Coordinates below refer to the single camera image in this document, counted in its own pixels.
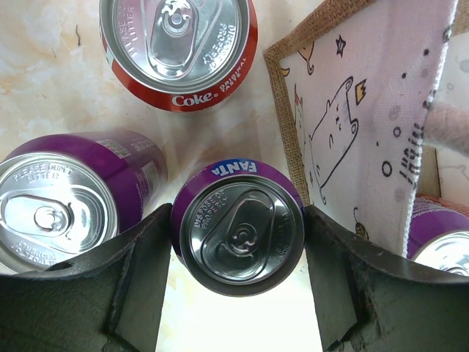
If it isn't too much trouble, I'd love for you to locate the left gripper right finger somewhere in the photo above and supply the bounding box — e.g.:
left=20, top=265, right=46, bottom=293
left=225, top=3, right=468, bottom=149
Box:
left=304, top=206, right=468, bottom=351

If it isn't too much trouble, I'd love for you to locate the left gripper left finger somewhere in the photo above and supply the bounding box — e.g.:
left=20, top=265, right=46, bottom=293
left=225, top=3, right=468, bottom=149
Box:
left=1, top=204, right=171, bottom=351

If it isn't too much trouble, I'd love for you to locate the purple soda can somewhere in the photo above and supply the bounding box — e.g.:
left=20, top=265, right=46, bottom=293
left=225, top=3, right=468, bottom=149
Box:
left=1, top=130, right=168, bottom=275

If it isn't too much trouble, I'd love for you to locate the red soda can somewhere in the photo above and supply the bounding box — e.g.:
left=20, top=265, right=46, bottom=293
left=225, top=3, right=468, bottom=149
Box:
left=99, top=0, right=258, bottom=113

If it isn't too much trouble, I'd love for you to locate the canvas bag with white handles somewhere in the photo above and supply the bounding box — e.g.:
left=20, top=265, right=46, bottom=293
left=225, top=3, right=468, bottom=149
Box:
left=264, top=1, right=468, bottom=256

